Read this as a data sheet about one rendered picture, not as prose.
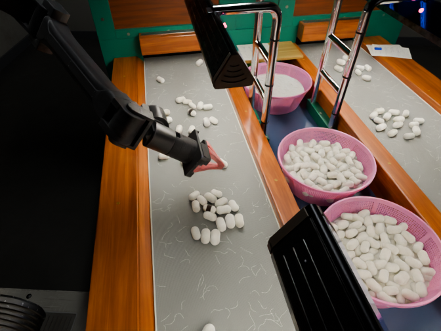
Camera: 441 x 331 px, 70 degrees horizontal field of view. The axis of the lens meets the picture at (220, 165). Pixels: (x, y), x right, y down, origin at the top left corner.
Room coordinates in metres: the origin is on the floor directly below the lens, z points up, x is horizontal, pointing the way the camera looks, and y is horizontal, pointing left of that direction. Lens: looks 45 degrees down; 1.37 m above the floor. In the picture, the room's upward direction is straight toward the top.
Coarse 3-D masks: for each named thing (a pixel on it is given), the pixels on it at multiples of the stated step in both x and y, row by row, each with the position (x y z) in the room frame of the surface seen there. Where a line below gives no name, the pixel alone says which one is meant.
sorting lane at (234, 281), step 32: (160, 64) 1.24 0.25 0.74; (192, 64) 1.24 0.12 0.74; (160, 96) 0.99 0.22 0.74; (192, 96) 0.99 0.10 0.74; (224, 96) 0.99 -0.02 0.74; (224, 128) 0.80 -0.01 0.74; (160, 160) 0.65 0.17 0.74; (224, 160) 0.65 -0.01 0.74; (160, 192) 0.53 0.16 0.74; (224, 192) 0.53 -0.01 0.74; (256, 192) 0.53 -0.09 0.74; (160, 224) 0.43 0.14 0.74; (192, 224) 0.43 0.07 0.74; (256, 224) 0.43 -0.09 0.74; (160, 256) 0.35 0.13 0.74; (192, 256) 0.35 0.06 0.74; (224, 256) 0.35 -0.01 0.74; (256, 256) 0.35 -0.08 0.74; (160, 288) 0.28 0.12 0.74; (192, 288) 0.28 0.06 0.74; (224, 288) 0.28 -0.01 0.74; (256, 288) 0.28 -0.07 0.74; (160, 320) 0.22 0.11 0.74; (192, 320) 0.22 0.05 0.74; (224, 320) 0.22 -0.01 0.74; (256, 320) 0.22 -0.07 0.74; (288, 320) 0.22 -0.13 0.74
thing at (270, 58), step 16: (256, 0) 0.95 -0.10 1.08; (208, 16) 0.75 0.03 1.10; (256, 16) 0.94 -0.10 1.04; (272, 16) 0.80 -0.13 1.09; (256, 32) 0.94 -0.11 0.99; (272, 32) 0.79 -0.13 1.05; (256, 48) 0.94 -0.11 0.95; (272, 48) 0.79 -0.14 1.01; (256, 64) 0.94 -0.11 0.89; (272, 64) 0.79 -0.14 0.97; (256, 80) 0.91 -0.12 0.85; (272, 80) 0.79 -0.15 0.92; (256, 112) 0.93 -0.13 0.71
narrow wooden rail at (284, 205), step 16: (240, 96) 0.96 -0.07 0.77; (240, 112) 0.86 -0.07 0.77; (256, 128) 0.77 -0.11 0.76; (256, 144) 0.69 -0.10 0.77; (256, 160) 0.64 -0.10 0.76; (272, 160) 0.63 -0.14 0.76; (272, 176) 0.57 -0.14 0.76; (272, 192) 0.51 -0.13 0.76; (288, 192) 0.51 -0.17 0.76; (288, 208) 0.46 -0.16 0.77
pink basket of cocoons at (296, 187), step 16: (304, 128) 0.77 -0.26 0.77; (320, 128) 0.77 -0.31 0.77; (288, 144) 0.72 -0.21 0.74; (352, 144) 0.71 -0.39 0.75; (368, 160) 0.64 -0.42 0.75; (288, 176) 0.57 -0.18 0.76; (368, 176) 0.59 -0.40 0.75; (320, 192) 0.51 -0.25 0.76; (336, 192) 0.51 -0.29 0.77; (352, 192) 0.51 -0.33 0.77
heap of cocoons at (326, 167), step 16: (304, 144) 0.74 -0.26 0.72; (320, 144) 0.73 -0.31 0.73; (336, 144) 0.72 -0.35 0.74; (288, 160) 0.65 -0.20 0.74; (304, 160) 0.65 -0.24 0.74; (320, 160) 0.65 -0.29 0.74; (336, 160) 0.65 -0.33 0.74; (352, 160) 0.66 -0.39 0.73; (304, 176) 0.59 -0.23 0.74; (320, 176) 0.59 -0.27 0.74; (336, 176) 0.60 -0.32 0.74; (352, 176) 0.59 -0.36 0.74; (304, 192) 0.54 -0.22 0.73
